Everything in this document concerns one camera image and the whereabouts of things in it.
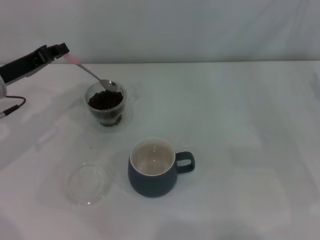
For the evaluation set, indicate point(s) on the clear glass saucer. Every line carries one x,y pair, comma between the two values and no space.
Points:
87,185

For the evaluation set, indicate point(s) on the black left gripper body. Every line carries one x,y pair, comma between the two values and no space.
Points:
22,66

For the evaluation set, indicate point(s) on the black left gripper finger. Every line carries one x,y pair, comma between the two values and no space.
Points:
53,53
62,48

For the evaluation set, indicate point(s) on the heap of dark coffee beans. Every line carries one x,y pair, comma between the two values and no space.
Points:
105,101

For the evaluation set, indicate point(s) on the dark teal ceramic mug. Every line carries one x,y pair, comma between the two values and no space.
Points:
150,186

